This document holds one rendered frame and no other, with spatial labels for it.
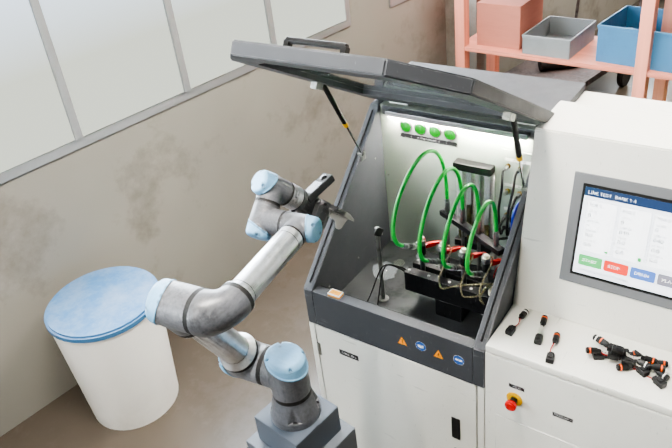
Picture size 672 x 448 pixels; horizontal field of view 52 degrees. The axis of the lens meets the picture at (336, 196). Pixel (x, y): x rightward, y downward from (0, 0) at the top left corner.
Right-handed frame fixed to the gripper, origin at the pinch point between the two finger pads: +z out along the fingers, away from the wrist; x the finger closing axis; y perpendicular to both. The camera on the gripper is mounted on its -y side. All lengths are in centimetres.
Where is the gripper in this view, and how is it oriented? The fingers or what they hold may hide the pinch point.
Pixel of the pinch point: (343, 215)
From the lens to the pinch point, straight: 220.8
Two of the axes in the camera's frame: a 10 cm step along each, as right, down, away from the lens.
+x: 6.5, 1.1, -7.5
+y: -3.4, 9.3, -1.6
